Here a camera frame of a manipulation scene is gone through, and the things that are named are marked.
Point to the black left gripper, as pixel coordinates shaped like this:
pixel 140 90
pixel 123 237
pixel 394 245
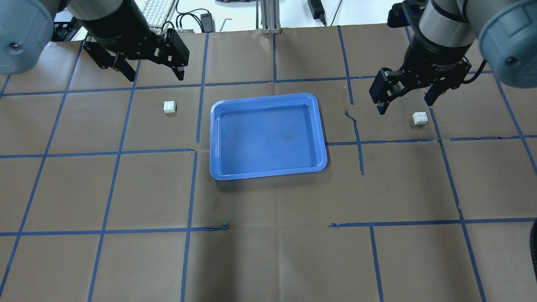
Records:
pixel 115 28

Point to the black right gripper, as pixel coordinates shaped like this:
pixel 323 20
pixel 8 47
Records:
pixel 433 56

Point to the white block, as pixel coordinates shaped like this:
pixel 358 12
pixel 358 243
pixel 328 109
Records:
pixel 169 107
pixel 420 118

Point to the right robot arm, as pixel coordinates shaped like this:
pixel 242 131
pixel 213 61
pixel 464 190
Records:
pixel 444 30

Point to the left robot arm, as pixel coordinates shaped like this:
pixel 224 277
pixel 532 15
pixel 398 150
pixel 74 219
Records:
pixel 26 26

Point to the blue plastic tray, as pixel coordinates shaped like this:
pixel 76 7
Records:
pixel 266 136

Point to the white keyboard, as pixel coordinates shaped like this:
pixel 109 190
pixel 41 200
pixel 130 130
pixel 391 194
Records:
pixel 157 12

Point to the black power adapter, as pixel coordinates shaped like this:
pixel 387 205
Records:
pixel 317 10

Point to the brown paper table cover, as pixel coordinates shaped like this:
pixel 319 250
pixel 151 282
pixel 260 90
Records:
pixel 106 198

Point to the aluminium frame post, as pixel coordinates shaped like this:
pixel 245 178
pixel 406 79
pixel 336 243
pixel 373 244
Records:
pixel 270 17

